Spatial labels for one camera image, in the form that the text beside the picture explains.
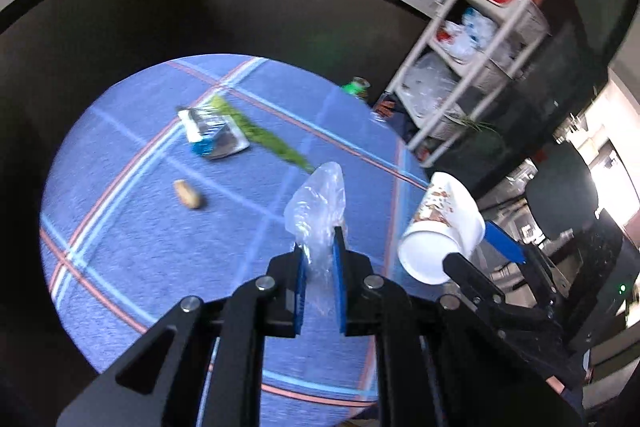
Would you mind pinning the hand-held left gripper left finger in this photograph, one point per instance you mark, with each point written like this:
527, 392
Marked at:
300, 297

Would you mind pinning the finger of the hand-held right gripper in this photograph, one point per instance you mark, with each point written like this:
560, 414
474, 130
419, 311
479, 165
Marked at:
505, 244
470, 277

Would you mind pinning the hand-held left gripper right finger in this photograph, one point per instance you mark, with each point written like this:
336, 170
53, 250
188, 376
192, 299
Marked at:
340, 292

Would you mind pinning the white printed paper cup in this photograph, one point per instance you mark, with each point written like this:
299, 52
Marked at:
440, 227

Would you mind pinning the clear plastic bag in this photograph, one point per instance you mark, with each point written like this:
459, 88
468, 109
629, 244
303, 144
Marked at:
315, 212

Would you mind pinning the blue white snack wrapper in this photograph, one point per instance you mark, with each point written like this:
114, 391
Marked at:
220, 139

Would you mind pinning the dark chair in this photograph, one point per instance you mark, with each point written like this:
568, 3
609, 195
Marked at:
560, 187

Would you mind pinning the green potted plant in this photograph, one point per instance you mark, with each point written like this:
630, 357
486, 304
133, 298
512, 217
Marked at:
475, 124

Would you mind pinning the tan peanut shell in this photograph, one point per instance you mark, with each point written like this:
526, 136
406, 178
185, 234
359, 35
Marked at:
187, 195

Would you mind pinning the blue plaid tablecloth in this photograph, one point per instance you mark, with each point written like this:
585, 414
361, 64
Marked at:
150, 257

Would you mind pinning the green leafy vegetable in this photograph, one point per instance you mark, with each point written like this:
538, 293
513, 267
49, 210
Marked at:
270, 142

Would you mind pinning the clear plastic bags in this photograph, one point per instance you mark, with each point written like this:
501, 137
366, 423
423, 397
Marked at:
425, 82

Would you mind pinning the green can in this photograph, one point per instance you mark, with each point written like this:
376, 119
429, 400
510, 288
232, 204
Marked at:
359, 87

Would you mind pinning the white plastic bags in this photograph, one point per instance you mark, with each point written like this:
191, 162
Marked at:
470, 37

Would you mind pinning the white storage rack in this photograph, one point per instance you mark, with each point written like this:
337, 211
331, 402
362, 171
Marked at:
531, 18

